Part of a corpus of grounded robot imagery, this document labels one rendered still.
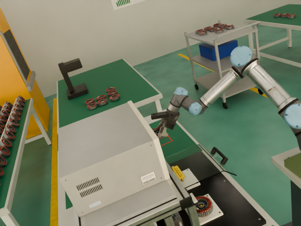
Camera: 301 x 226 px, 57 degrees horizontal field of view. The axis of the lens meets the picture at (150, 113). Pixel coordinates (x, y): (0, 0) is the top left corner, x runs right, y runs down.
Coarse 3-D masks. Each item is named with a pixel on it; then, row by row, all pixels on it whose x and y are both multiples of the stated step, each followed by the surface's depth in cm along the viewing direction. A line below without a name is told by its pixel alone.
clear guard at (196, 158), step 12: (168, 156) 136; (180, 156) 134; (192, 156) 132; (204, 156) 129; (216, 156) 134; (180, 168) 126; (192, 168) 124; (204, 168) 122; (216, 168) 120; (228, 168) 125; (180, 180) 120; (192, 180) 118
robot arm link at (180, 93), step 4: (176, 88) 169; (180, 88) 168; (184, 88) 171; (176, 92) 167; (180, 92) 166; (184, 92) 166; (172, 96) 171; (176, 96) 168; (180, 96) 167; (184, 96) 166; (172, 100) 170; (176, 100) 168; (180, 100) 166; (172, 104) 170; (176, 104) 169; (180, 104) 168
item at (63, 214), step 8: (152, 120) 240; (184, 128) 215; (192, 136) 203; (232, 184) 152; (64, 192) 184; (240, 192) 146; (64, 200) 177; (248, 200) 140; (64, 208) 171; (72, 208) 169; (256, 208) 135; (64, 216) 165; (72, 216) 163; (264, 216) 130; (64, 224) 159; (72, 224) 157; (272, 224) 126
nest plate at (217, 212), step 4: (208, 196) 145; (212, 200) 142; (216, 204) 139; (216, 208) 137; (212, 212) 136; (216, 212) 135; (220, 212) 134; (208, 216) 134; (212, 216) 134; (216, 216) 133; (200, 220) 133; (204, 220) 133; (208, 220) 132; (200, 224) 132
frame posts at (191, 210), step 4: (192, 200) 110; (192, 204) 108; (188, 208) 107; (192, 208) 109; (188, 212) 111; (192, 212) 110; (196, 212) 109; (168, 216) 106; (192, 216) 110; (196, 216) 110; (164, 220) 108; (168, 220) 108; (172, 220) 107; (192, 220) 110; (196, 220) 111; (168, 224) 107; (172, 224) 108; (192, 224) 112; (196, 224) 113
